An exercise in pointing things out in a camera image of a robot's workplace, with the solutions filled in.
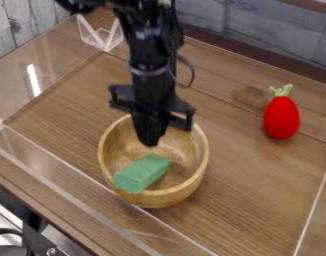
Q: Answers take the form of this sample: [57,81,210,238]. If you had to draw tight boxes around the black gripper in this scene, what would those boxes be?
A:
[110,64,196,147]

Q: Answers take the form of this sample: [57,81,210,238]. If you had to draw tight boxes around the brown wooden bowl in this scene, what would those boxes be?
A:
[98,115,210,208]

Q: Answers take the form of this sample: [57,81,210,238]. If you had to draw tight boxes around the green foam stick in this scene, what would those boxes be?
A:
[114,154,172,194]

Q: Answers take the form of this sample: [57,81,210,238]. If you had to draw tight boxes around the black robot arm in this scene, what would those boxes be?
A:
[55,0,195,147]

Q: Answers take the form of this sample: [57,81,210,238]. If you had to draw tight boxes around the red toy strawberry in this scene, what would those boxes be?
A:
[263,84,301,140]

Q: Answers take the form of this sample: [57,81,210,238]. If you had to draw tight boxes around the clear acrylic tray wall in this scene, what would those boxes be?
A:
[0,20,326,256]

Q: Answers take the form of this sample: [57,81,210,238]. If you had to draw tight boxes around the clear acrylic corner bracket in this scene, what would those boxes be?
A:
[76,14,124,52]

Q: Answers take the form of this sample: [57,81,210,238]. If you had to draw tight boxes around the black metal table mount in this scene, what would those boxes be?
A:
[23,223,60,256]

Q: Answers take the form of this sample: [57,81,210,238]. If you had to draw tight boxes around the black cable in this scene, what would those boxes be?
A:
[0,229,33,256]

